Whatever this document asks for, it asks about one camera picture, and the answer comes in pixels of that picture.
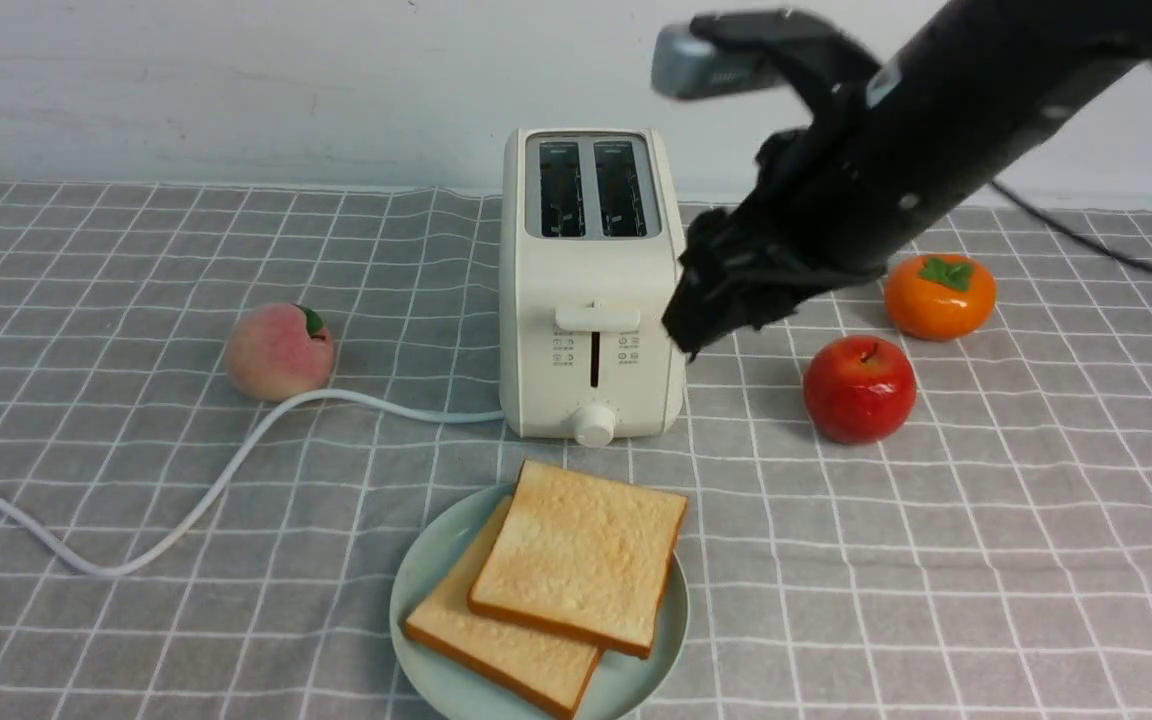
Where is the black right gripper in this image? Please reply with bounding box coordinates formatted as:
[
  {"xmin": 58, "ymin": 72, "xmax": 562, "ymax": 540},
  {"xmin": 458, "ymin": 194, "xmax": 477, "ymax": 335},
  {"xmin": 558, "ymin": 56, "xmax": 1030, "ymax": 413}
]
[{"xmin": 662, "ymin": 127, "xmax": 887, "ymax": 359}]

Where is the toasted bread slice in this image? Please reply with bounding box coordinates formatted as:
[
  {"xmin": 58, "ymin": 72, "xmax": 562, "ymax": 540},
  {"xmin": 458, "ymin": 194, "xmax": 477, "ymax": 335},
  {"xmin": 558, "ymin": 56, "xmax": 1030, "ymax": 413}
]
[
  {"xmin": 467, "ymin": 458, "xmax": 689, "ymax": 659},
  {"xmin": 391, "ymin": 491, "xmax": 602, "ymax": 719}
]

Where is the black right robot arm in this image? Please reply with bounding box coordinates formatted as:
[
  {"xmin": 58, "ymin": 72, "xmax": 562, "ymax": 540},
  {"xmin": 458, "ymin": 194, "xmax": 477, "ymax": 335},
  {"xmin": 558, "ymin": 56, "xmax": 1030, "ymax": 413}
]
[{"xmin": 652, "ymin": 1, "xmax": 1152, "ymax": 355}]

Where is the white two-slot toaster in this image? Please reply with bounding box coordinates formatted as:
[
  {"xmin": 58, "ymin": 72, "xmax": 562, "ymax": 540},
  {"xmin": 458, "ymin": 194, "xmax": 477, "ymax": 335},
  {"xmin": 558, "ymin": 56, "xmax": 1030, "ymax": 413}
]
[{"xmin": 498, "ymin": 128, "xmax": 685, "ymax": 447}]

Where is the red apple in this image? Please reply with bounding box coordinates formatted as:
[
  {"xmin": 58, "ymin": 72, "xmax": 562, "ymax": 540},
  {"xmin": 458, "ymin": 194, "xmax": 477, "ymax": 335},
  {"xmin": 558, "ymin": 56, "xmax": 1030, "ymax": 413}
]
[{"xmin": 803, "ymin": 334, "xmax": 918, "ymax": 445}]

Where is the orange persimmon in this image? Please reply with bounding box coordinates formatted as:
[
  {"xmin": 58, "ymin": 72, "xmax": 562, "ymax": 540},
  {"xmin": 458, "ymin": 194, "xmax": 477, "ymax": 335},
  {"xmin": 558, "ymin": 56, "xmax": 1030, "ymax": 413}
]
[{"xmin": 882, "ymin": 252, "xmax": 996, "ymax": 342}]

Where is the pink peach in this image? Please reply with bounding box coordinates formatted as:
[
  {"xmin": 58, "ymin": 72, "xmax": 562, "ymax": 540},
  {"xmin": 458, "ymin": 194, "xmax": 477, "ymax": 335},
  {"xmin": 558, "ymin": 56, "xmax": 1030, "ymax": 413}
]
[{"xmin": 221, "ymin": 304, "xmax": 335, "ymax": 404}]

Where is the light green round plate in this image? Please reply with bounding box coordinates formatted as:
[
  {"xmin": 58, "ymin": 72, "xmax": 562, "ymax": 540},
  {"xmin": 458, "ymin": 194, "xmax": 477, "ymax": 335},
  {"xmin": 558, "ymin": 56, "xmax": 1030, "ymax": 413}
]
[{"xmin": 389, "ymin": 483, "xmax": 691, "ymax": 719}]

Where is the grey checked tablecloth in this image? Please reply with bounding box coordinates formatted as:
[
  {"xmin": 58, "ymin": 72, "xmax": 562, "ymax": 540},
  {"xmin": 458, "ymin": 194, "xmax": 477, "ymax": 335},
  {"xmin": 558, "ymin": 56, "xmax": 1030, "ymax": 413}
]
[{"xmin": 0, "ymin": 183, "xmax": 1152, "ymax": 719}]

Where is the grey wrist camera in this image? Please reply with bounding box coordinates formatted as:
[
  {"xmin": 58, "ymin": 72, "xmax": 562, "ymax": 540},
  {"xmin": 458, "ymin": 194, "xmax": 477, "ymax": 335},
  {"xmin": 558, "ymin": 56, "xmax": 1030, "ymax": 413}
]
[{"xmin": 650, "ymin": 23, "xmax": 785, "ymax": 101}]

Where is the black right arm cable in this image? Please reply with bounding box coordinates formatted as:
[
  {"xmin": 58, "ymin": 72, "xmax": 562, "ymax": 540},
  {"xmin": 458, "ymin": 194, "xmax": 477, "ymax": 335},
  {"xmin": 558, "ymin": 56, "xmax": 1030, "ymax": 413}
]
[{"xmin": 991, "ymin": 180, "xmax": 1152, "ymax": 289}]

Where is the white power cable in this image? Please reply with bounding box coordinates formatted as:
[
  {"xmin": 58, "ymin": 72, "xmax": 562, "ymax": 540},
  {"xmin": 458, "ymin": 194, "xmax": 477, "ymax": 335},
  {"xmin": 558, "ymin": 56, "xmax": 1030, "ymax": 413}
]
[{"xmin": 0, "ymin": 388, "xmax": 505, "ymax": 579}]

